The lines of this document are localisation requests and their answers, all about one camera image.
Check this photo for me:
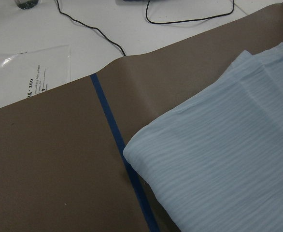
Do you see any black cable on desk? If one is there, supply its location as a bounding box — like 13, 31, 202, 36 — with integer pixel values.
54, 0, 127, 57

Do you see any black looped desk cable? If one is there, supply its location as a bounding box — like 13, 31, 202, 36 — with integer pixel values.
145, 0, 235, 25

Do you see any clear plastic bag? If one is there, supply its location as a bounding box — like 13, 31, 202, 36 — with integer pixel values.
0, 45, 71, 108

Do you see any light blue button-up shirt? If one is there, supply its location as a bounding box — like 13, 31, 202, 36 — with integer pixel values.
123, 43, 283, 232

